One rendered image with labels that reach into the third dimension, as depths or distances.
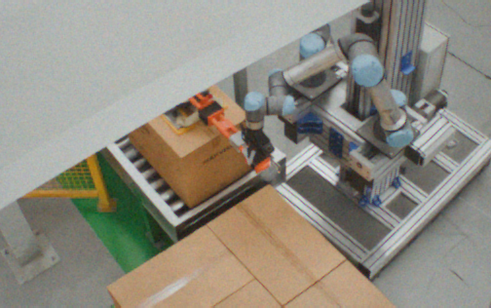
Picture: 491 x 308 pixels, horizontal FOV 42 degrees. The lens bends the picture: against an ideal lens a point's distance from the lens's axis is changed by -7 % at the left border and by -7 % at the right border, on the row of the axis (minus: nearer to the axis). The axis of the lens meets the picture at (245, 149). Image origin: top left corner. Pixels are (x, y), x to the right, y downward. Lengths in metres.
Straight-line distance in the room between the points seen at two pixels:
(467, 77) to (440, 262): 1.62
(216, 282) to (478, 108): 2.43
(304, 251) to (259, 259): 0.22
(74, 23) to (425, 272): 3.79
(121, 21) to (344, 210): 3.70
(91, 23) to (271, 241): 3.17
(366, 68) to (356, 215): 1.45
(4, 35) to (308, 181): 3.81
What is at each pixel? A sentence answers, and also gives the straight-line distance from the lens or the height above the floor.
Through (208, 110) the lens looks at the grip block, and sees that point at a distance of 3.11.
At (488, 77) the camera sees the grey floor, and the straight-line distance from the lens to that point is 5.09.
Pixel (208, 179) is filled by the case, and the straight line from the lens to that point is 3.37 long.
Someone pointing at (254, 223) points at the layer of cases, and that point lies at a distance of 3.37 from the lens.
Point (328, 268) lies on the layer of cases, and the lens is 3.23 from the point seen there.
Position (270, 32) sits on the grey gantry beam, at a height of 3.23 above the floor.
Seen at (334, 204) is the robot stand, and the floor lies 0.21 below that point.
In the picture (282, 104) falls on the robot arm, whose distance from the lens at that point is 2.68.
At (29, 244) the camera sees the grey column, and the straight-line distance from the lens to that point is 4.00.
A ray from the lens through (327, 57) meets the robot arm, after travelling 2.69.
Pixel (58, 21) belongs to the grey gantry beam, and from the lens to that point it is 0.16.
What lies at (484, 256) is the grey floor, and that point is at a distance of 4.06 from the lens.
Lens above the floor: 3.32
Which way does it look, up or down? 49 degrees down
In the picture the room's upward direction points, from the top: 4 degrees counter-clockwise
